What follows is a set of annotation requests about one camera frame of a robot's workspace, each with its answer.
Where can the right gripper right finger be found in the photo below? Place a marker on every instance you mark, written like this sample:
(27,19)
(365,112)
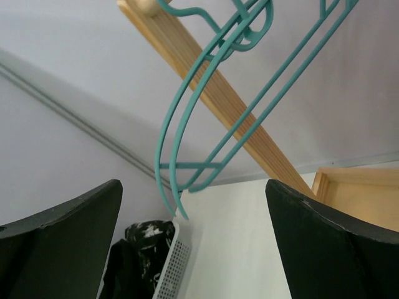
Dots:
(326,253)

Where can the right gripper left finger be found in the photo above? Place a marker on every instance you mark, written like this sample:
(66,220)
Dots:
(61,252)

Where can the black trousers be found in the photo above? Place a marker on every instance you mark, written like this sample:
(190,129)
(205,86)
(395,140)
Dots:
(121,276)

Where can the empty teal hanger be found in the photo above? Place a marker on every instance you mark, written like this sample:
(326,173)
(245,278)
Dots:
(293,70)

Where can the wooden clothes rack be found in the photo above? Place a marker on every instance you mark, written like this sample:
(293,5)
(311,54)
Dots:
(193,44)

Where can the black white patterned garment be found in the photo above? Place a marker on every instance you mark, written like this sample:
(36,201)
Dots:
(151,241)

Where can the white plastic basket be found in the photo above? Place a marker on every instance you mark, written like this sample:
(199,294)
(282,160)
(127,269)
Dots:
(175,264)

